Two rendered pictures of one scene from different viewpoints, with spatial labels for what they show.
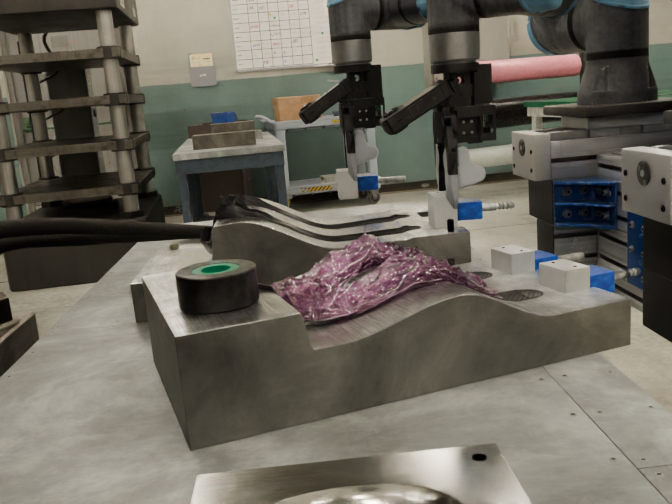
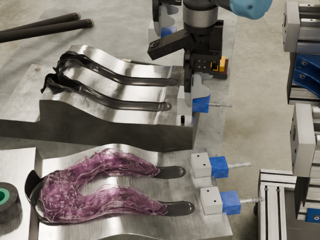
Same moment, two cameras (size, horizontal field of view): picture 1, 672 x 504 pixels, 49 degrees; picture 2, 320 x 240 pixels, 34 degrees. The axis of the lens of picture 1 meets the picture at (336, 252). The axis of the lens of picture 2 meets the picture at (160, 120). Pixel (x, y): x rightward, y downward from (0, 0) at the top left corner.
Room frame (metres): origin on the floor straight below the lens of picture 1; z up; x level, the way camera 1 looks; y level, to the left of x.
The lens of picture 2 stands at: (0.11, -0.34, 1.67)
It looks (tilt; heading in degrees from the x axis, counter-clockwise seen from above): 38 degrees down; 13
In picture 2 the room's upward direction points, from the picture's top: 2 degrees counter-clockwise
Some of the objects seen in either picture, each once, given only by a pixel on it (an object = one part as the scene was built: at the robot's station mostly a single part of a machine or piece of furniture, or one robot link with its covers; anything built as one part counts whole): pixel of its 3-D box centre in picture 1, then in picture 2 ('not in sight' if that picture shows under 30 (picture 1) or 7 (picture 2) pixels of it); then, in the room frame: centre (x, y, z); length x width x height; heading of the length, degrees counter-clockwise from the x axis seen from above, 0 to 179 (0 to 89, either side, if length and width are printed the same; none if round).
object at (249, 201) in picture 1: (307, 215); (107, 81); (1.17, 0.04, 0.92); 0.35 x 0.16 x 0.09; 93
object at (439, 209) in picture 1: (472, 208); (205, 103); (1.13, -0.22, 0.91); 0.13 x 0.05 x 0.05; 93
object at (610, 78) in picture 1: (616, 76); not in sight; (1.49, -0.59, 1.09); 0.15 x 0.15 x 0.10
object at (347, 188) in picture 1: (371, 181); (172, 34); (1.41, -0.08, 0.93); 0.13 x 0.05 x 0.05; 93
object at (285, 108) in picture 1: (297, 111); not in sight; (7.14, 0.26, 0.94); 0.41 x 0.33 x 0.29; 105
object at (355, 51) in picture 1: (351, 54); not in sight; (1.41, -0.06, 1.17); 0.08 x 0.08 x 0.05
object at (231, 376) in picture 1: (379, 309); (101, 200); (0.82, -0.04, 0.86); 0.50 x 0.26 x 0.11; 110
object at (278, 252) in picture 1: (300, 244); (104, 94); (1.18, 0.06, 0.87); 0.50 x 0.26 x 0.14; 93
